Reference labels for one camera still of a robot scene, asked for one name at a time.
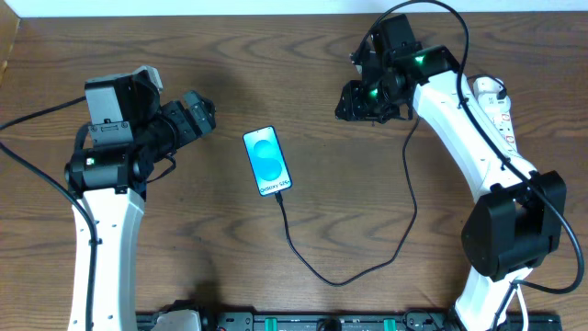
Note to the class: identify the blue Galaxy smartphone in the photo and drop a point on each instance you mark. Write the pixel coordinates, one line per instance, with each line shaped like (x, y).
(271, 174)

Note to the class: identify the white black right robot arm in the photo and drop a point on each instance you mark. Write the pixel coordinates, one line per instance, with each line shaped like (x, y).
(514, 224)

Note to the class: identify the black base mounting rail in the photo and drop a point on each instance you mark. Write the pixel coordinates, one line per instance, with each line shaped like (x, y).
(247, 319)

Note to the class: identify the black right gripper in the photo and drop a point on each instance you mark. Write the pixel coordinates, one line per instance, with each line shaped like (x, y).
(355, 103)

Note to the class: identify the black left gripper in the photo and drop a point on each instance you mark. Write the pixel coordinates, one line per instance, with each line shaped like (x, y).
(186, 121)

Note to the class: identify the white charger plug adapter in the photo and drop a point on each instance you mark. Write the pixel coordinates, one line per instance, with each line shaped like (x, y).
(486, 84)

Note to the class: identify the white power strip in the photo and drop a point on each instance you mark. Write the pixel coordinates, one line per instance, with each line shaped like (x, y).
(502, 120)

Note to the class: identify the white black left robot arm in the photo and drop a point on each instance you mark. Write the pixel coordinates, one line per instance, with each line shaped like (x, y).
(114, 155)

